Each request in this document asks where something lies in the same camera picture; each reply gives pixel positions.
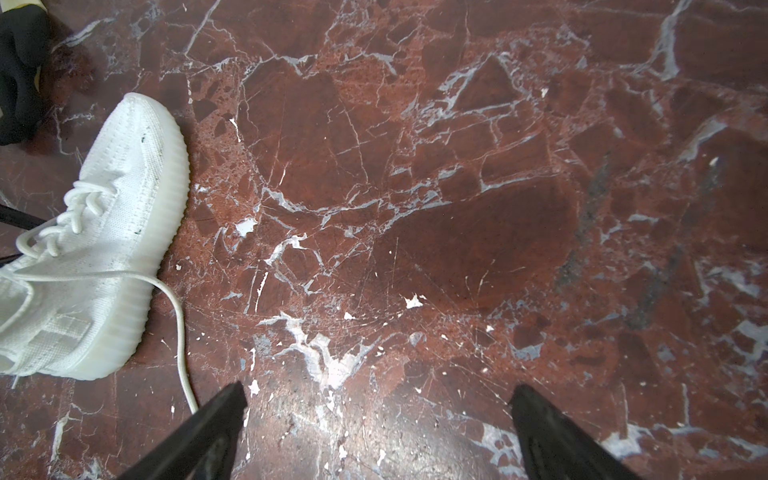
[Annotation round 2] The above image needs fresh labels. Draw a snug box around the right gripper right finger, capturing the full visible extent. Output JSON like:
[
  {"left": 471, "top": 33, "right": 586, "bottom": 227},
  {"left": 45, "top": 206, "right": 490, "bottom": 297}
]
[{"left": 509, "top": 384, "right": 640, "bottom": 480}]

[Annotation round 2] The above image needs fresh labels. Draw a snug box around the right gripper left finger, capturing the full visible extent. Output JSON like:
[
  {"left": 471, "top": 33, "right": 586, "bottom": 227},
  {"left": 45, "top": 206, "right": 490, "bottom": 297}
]
[{"left": 120, "top": 381, "right": 247, "bottom": 479}]

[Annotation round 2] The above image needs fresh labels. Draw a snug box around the white knit sneaker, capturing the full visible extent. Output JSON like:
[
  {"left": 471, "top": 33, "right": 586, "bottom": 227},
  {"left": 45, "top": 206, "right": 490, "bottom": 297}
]
[{"left": 1, "top": 93, "right": 190, "bottom": 381}]

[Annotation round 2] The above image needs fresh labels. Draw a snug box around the black work glove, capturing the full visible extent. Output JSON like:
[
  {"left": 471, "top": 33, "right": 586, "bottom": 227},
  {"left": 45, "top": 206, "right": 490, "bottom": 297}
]
[{"left": 1, "top": 1, "right": 51, "bottom": 146}]

